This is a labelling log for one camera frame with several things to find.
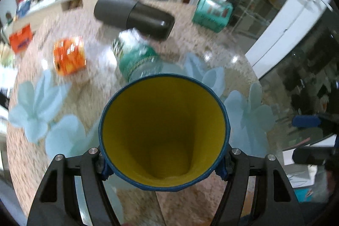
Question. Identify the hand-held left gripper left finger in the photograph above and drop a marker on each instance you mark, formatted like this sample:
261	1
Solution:
102	168

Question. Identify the white low cabinet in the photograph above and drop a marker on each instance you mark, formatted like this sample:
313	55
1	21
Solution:
53	1

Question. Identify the teal tin can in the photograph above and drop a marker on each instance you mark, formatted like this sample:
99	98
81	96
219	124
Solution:
212	12

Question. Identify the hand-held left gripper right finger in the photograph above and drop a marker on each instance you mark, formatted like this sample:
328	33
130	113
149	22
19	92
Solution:
225	168

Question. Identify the orange snack packet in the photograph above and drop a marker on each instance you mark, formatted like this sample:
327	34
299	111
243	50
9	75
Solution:
69	54

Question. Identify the blue cup with yellow inside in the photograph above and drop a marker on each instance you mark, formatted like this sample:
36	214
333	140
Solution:
164	133

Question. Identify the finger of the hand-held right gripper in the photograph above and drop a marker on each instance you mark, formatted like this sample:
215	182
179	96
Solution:
312	122

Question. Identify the black thermos bottle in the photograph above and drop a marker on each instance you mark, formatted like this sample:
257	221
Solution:
133	16

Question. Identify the orange box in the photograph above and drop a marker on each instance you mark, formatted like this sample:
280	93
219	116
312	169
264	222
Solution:
21	39

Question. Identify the clear bottle with green label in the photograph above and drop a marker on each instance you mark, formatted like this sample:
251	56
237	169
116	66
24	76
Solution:
135	56

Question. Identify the light blue flower placemat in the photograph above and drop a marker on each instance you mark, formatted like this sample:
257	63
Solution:
50	120
233	101

